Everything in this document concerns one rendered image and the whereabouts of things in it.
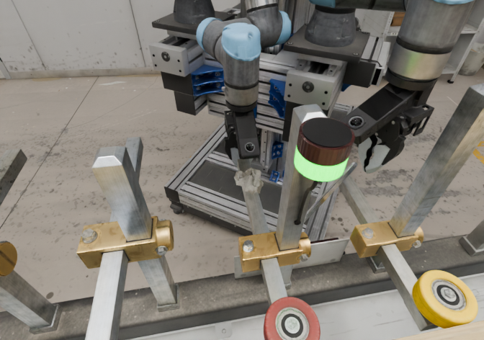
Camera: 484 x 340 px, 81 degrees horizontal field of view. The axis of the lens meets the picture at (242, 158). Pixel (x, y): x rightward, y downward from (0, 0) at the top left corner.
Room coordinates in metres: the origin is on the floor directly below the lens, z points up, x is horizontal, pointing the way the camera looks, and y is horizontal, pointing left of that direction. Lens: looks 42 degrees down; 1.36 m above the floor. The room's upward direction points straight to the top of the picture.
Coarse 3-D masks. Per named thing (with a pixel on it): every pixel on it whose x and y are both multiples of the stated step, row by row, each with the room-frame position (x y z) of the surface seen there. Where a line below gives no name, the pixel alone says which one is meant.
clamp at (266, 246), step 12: (240, 240) 0.30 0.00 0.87; (252, 240) 0.30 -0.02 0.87; (264, 240) 0.30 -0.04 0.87; (276, 240) 0.30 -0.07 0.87; (300, 240) 0.30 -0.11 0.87; (240, 252) 0.29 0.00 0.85; (252, 252) 0.27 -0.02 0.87; (264, 252) 0.27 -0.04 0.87; (276, 252) 0.27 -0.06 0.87; (288, 252) 0.27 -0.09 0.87; (300, 252) 0.28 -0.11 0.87; (252, 264) 0.26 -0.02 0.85; (288, 264) 0.27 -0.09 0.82
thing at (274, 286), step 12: (240, 168) 0.51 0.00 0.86; (252, 204) 0.40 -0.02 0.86; (252, 216) 0.36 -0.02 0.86; (264, 216) 0.36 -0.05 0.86; (252, 228) 0.34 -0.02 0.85; (264, 228) 0.33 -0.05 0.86; (264, 264) 0.26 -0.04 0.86; (276, 264) 0.26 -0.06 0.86; (264, 276) 0.24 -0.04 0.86; (276, 276) 0.23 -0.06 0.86; (276, 288) 0.21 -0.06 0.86
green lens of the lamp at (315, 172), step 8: (296, 152) 0.25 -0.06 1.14; (296, 160) 0.25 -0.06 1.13; (304, 160) 0.23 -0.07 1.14; (296, 168) 0.24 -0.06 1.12; (304, 168) 0.23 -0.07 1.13; (312, 168) 0.23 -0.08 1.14; (320, 168) 0.22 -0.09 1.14; (328, 168) 0.22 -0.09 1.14; (336, 168) 0.22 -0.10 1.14; (344, 168) 0.23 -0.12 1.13; (312, 176) 0.23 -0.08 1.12; (320, 176) 0.22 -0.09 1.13; (328, 176) 0.22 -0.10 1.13; (336, 176) 0.23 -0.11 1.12
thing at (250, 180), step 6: (252, 168) 0.49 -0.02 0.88; (240, 174) 0.47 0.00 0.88; (246, 174) 0.48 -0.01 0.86; (252, 174) 0.47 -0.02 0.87; (258, 174) 0.48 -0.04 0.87; (240, 180) 0.46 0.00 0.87; (246, 180) 0.45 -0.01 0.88; (252, 180) 0.46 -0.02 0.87; (258, 180) 0.46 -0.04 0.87; (246, 186) 0.44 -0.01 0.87; (252, 186) 0.44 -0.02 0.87; (258, 186) 0.44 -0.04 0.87; (252, 192) 0.43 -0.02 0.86; (258, 192) 0.42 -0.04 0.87
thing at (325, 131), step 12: (312, 120) 0.27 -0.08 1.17; (324, 120) 0.27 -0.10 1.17; (336, 120) 0.27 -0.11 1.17; (312, 132) 0.25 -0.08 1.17; (324, 132) 0.25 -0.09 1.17; (336, 132) 0.25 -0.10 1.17; (348, 132) 0.25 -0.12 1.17; (324, 144) 0.23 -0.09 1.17; (336, 144) 0.23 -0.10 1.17; (300, 216) 0.28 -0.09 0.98
